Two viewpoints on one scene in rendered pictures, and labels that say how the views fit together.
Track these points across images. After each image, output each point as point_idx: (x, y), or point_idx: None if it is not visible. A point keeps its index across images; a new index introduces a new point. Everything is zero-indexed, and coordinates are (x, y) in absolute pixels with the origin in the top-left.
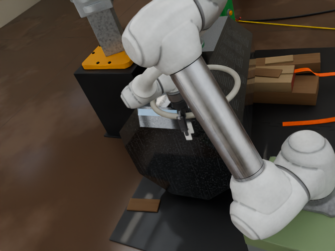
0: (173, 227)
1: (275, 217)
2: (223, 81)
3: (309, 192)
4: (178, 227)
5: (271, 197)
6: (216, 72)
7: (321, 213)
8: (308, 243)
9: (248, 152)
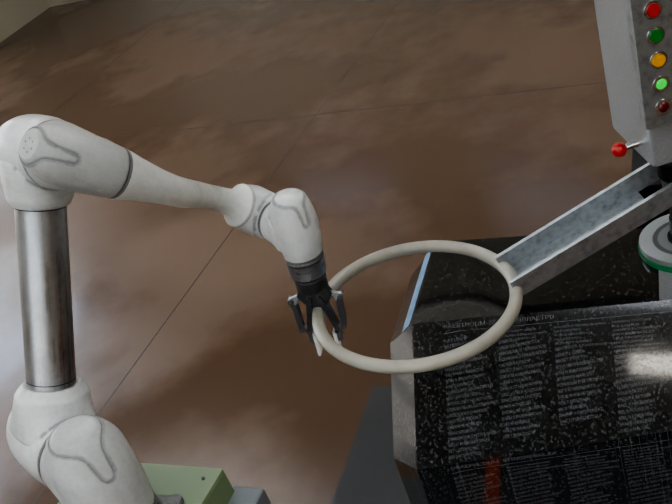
0: (398, 479)
1: (10, 439)
2: (567, 369)
3: (41, 476)
4: (398, 488)
5: (13, 418)
6: (581, 338)
7: None
8: None
9: (26, 353)
